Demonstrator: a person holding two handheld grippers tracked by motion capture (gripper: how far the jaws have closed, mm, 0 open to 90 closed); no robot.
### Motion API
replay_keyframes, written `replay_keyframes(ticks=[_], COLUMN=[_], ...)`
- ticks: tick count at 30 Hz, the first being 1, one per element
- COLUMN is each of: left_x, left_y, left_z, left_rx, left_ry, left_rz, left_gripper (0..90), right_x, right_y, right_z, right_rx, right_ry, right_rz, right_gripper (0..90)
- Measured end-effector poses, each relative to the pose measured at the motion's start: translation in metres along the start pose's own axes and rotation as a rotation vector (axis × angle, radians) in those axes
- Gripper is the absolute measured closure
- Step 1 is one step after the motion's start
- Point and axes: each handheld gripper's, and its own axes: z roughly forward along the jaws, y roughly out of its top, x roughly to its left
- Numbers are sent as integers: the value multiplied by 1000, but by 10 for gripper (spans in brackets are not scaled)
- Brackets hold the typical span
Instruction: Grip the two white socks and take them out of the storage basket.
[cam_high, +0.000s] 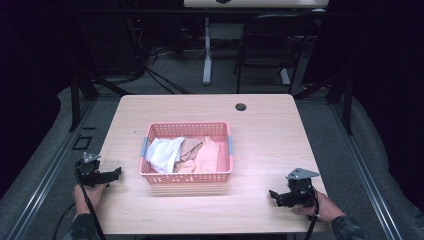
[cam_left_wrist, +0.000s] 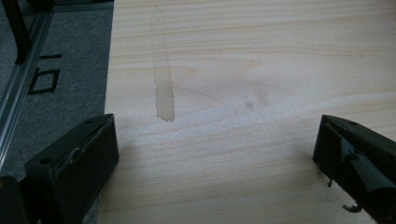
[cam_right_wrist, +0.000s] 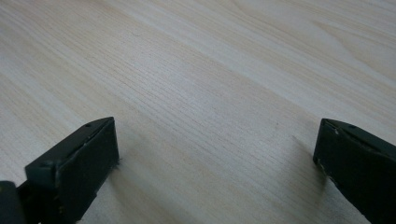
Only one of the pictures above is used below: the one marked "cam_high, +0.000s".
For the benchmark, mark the peach cloth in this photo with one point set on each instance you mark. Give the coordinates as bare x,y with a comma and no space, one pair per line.
208,158

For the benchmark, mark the black folding chair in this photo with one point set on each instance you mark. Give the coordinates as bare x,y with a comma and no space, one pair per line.
271,50

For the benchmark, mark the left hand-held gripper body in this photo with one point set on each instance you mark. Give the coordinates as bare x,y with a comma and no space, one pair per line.
89,170

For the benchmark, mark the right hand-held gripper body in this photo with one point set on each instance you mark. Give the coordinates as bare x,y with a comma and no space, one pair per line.
300,188

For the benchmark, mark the pink plastic basket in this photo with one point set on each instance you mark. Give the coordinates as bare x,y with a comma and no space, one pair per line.
186,178

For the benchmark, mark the person's left hand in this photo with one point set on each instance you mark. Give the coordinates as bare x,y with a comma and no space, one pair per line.
87,196

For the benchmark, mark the person's right hand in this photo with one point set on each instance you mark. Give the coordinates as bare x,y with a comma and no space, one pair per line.
325,208

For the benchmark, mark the white cloth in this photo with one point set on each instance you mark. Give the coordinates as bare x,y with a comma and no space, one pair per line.
164,153

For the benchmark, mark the black metal stand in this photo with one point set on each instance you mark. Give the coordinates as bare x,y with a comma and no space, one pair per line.
76,100
348,103

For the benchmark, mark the brown cloth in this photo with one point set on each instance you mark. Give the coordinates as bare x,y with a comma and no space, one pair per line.
190,148

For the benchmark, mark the aluminium floor rail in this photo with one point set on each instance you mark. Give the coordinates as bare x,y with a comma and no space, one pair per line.
50,173
366,180

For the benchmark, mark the black square floor frame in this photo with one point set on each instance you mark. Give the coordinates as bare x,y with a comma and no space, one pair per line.
82,142

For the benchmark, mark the white desk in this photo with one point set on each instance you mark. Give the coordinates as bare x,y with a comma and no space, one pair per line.
207,50

